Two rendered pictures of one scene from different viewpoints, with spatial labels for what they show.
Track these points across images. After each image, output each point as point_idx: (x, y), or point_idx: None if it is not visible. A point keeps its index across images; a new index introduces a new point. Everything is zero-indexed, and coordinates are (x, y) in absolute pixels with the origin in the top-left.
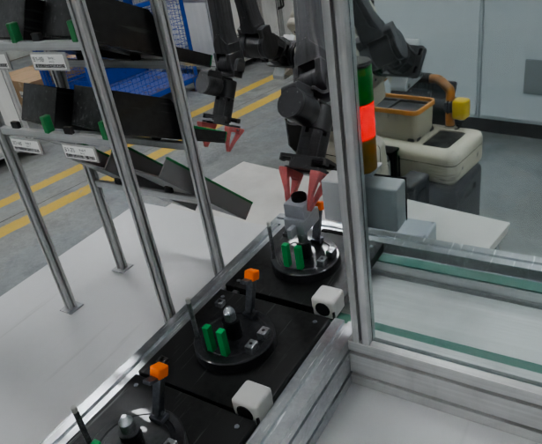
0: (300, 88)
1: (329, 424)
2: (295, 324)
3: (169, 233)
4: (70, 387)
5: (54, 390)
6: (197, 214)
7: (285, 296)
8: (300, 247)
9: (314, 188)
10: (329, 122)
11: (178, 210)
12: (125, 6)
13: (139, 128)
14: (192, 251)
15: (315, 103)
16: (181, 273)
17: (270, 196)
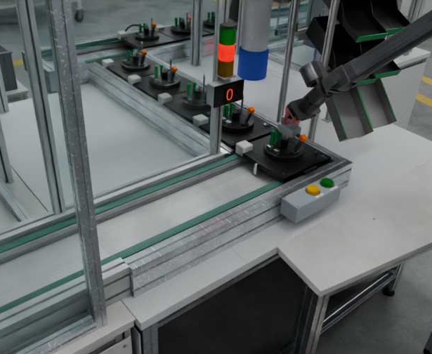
0: (312, 64)
1: None
2: (235, 138)
3: (393, 153)
4: (268, 116)
5: (268, 113)
6: (416, 166)
7: (258, 140)
8: (272, 131)
9: (285, 112)
10: (312, 95)
11: (427, 160)
12: None
13: (315, 41)
14: (363, 156)
15: (309, 77)
16: (340, 149)
17: (431, 199)
